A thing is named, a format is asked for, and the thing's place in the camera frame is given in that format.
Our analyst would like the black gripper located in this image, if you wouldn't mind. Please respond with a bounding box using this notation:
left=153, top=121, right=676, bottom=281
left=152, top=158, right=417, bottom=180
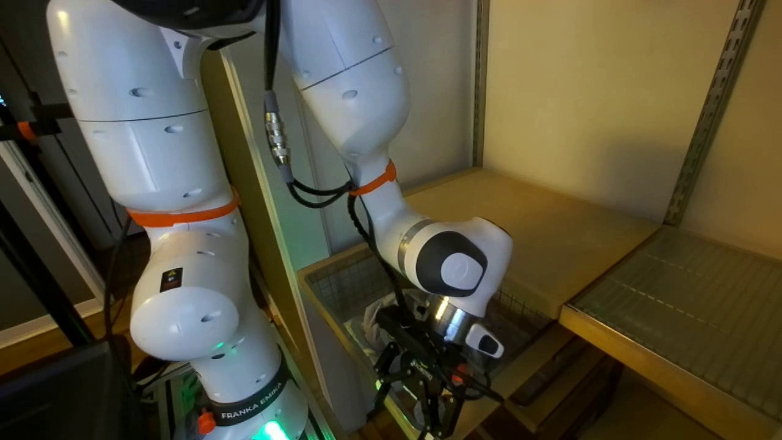
left=373, top=308, right=488, bottom=440

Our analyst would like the wooden drawer with mesh sides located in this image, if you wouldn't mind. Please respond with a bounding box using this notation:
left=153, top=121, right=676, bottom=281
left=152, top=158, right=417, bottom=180
left=301, top=244, right=570, bottom=440

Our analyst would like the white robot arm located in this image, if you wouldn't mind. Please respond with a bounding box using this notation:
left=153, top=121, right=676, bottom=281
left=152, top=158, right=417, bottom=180
left=47, top=0, right=512, bottom=440

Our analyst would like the crumpled grey cloth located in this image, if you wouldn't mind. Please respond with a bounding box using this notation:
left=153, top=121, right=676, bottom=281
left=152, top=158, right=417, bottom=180
left=362, top=301, right=402, bottom=349

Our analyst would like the wooden upright side panel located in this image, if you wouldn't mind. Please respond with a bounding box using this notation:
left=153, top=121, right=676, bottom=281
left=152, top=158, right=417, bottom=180
left=201, top=52, right=333, bottom=431

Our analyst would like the wooden shelf board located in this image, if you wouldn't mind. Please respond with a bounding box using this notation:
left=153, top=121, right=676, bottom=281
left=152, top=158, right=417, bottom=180
left=407, top=171, right=656, bottom=318

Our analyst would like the grey mat covered shelf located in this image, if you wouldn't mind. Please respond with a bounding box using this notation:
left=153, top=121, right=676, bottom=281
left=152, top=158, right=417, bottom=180
left=560, top=227, right=782, bottom=440

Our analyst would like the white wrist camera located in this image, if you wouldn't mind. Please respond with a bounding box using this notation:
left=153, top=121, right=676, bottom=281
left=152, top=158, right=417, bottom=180
left=467, top=323, right=506, bottom=360

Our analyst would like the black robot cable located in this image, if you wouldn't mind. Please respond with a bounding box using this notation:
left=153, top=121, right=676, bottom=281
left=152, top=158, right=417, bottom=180
left=258, top=0, right=410, bottom=314

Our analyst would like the black camera stand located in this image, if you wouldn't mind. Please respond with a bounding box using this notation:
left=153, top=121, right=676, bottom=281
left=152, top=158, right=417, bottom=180
left=0, top=93, right=75, bottom=225

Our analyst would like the metal wall shelf rail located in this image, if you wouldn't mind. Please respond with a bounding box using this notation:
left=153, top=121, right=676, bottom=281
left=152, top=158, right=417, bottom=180
left=661, top=0, right=766, bottom=227

